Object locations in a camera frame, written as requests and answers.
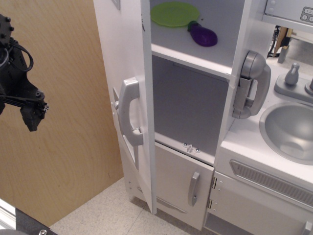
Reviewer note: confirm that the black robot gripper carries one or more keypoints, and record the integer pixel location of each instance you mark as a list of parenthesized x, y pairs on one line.
[(15, 88)]

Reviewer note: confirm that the white fridge door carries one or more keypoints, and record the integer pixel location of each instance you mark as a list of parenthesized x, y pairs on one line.
[(124, 28)]

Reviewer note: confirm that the plywood back panel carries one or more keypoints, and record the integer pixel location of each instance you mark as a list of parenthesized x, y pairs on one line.
[(74, 154)]

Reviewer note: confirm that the grey ice dispenser panel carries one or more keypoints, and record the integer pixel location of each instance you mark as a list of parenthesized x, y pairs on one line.
[(127, 151)]

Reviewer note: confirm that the white lower freezer door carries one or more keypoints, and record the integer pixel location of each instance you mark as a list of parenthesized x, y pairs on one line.
[(173, 174)]

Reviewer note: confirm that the green toy plate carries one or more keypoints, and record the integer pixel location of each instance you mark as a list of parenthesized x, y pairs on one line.
[(174, 14)]

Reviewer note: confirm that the white toy kitchen cabinet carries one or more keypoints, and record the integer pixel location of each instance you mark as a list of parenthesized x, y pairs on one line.
[(194, 89)]

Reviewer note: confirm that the purple toy eggplant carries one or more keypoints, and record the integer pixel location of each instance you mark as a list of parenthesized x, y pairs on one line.
[(201, 35)]

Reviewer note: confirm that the white oven door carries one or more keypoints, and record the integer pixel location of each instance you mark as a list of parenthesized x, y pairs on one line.
[(256, 211)]

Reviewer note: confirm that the grey toy sink basin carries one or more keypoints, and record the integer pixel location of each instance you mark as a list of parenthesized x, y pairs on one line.
[(287, 128)]

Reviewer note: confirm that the grey toy faucet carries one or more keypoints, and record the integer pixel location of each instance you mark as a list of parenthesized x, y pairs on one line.
[(292, 85)]

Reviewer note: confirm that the grey oven vent panel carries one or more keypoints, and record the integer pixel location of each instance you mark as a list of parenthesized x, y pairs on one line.
[(272, 183)]

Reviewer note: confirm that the grey toy microwave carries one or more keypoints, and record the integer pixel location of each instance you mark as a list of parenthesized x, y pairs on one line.
[(297, 11)]

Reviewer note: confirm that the grey upper door handle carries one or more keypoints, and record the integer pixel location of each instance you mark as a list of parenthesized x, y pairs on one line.
[(129, 92)]

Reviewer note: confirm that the grey door handle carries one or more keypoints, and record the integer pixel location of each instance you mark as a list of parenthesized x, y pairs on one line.
[(129, 92), (192, 197)]

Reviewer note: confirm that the aluminium frame with black base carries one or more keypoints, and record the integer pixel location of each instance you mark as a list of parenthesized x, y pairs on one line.
[(15, 222)]

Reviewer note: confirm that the grey lower door handle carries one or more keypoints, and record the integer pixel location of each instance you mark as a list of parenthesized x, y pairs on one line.
[(192, 197)]

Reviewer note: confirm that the grey toy wall phone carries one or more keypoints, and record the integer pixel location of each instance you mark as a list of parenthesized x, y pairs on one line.
[(253, 86)]

